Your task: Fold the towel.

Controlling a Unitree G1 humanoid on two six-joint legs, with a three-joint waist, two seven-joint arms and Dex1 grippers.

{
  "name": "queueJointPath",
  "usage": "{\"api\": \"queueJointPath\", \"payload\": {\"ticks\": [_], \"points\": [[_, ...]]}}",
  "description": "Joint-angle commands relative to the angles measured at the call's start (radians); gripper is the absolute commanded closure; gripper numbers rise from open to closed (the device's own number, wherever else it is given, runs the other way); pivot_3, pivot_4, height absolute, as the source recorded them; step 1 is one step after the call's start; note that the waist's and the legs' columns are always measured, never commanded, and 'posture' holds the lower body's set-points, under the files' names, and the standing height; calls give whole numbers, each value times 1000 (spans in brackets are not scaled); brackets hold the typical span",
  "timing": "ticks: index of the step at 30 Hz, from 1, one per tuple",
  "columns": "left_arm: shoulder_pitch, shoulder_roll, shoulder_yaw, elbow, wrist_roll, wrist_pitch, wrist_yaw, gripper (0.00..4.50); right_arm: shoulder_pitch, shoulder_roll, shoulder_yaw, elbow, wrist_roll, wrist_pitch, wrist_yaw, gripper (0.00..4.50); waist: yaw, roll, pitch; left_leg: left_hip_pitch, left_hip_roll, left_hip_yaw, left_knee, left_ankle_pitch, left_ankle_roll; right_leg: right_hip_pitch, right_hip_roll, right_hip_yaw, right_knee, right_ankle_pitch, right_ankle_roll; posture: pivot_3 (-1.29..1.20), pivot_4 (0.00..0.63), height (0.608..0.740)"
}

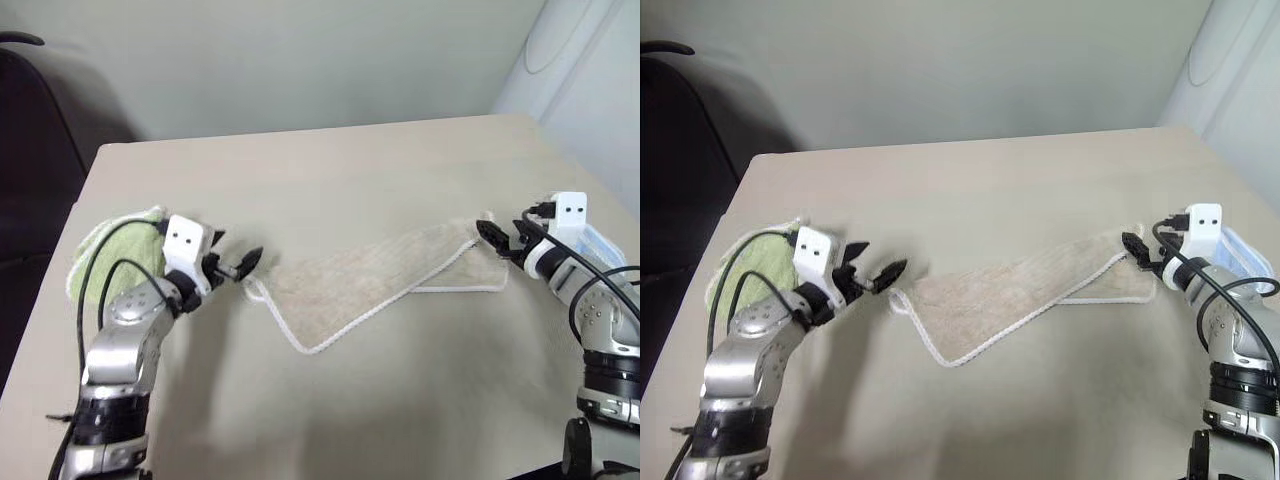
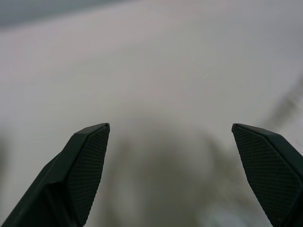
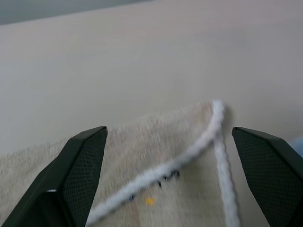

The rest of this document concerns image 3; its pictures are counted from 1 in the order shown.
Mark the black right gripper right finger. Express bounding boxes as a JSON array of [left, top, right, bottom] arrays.
[[232, 126, 303, 227]]

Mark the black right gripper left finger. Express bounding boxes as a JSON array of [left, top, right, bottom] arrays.
[[0, 126, 108, 227]]

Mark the beige towel with white trim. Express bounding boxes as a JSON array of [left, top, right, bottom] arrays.
[[0, 99, 241, 227]]

